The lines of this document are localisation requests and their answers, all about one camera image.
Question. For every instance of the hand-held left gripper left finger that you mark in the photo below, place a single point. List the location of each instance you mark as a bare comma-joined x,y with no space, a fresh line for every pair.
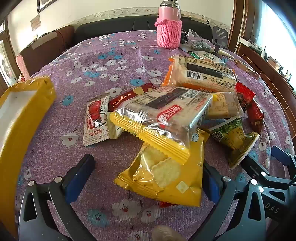
77,178

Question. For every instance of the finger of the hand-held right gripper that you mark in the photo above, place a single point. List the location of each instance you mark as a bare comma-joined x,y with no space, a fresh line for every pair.
281,155
253,165

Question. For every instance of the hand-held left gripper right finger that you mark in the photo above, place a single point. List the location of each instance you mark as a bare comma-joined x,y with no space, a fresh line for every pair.
211,184

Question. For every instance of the yellow cracker packet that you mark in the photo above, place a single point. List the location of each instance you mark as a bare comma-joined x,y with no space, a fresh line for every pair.
180,185

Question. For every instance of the small red wafer packet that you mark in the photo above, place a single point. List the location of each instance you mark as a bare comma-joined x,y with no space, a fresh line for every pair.
165,204

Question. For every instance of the white and red snack packet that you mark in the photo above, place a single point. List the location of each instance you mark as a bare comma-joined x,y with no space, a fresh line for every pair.
96,118

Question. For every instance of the cream rice cracker pack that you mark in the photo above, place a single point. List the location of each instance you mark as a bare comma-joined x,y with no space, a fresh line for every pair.
224,105

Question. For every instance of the yellow cardboard box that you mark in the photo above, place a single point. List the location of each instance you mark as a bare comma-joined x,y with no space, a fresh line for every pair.
20,129

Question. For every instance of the clear yellow-edged rice cracker pack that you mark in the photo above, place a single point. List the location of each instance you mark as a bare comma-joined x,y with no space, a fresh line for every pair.
161,115

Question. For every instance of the green snack packet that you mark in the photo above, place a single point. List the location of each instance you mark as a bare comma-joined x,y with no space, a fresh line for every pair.
233,136

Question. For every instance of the dark red snack packet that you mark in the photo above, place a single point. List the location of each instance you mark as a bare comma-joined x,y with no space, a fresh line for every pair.
255,118

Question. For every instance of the tan fuzzy object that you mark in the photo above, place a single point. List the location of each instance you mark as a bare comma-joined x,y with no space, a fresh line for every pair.
166,234

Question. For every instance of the red and cream biscuit packet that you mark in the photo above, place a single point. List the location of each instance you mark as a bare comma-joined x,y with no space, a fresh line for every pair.
127,97

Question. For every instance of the brown wrapped snack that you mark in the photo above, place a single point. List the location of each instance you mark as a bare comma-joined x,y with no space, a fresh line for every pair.
245,66

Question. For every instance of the orange rice cracker pack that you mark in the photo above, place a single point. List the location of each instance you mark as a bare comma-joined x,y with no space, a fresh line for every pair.
203,74

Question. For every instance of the white curved object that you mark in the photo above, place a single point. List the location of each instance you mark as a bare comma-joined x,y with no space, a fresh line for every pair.
226,53

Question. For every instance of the round green and white packet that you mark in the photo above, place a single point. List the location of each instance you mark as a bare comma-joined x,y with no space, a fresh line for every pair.
209,56

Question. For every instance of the purple floral tablecloth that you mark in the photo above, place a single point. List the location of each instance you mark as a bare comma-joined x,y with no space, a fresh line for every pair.
115,58

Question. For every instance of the brown armchair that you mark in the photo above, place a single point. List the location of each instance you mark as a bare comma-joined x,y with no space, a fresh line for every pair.
46,51

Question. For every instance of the grey bristly object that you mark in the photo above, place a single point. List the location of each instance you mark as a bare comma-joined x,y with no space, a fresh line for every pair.
198,44

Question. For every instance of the clear plastic bags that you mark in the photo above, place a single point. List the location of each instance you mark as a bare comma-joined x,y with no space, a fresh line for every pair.
219,34

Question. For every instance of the wooden glass door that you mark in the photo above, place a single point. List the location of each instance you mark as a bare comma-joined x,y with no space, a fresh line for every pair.
4,58

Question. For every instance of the clear plastic bag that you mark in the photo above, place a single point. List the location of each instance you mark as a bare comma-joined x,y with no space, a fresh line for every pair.
194,33

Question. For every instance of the black sofa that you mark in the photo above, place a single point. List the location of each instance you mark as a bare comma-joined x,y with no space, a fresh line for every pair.
115,27

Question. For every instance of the pink thermos with knit sleeve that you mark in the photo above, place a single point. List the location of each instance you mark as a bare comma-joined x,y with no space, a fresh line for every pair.
168,32

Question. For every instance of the framed wall certificate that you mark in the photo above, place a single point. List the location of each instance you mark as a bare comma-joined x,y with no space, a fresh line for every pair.
35,23

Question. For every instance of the framed wall painting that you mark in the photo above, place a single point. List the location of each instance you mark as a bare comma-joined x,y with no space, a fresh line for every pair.
47,4

